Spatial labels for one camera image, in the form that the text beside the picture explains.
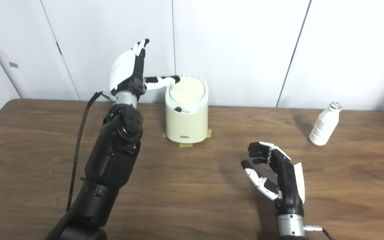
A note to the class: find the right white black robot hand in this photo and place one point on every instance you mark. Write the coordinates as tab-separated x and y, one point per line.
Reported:
288	186

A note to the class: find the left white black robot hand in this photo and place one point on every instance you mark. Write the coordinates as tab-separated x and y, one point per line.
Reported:
123	70

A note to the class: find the small white plastic bottle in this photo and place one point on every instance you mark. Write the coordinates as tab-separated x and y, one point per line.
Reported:
323	128

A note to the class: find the cream round bin lid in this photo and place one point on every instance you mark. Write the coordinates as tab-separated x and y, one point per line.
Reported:
188	91

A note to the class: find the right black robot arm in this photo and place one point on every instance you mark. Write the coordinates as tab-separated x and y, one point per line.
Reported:
290	228

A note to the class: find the cream-colored bin body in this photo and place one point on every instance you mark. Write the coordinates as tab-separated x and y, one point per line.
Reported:
187	125

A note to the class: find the small grey wall plate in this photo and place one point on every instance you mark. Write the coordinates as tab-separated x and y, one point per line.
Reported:
13	65

